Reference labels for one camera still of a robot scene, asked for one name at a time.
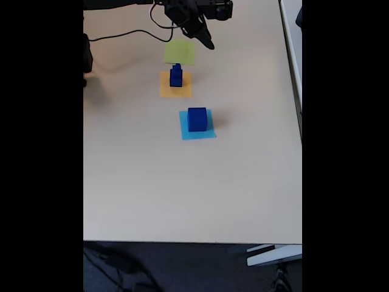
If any white side desk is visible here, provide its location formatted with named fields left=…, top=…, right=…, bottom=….
left=278, top=0, right=303, bottom=141

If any white table foot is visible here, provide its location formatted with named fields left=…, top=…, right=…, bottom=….
left=246, top=243, right=303, bottom=268

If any green paper square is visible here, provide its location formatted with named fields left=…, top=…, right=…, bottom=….
left=164, top=39, right=196, bottom=66

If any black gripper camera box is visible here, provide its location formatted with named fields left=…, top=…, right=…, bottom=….
left=197, top=0, right=234, bottom=21

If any light blue paper square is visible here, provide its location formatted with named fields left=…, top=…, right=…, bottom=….
left=179, top=109, right=217, bottom=141

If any large blue cube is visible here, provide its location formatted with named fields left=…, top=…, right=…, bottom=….
left=169, top=72, right=184, bottom=88

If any orange paper square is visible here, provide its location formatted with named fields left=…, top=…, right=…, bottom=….
left=159, top=70, right=193, bottom=99

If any largest blue cube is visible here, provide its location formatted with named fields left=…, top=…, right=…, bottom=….
left=187, top=107, right=213, bottom=133

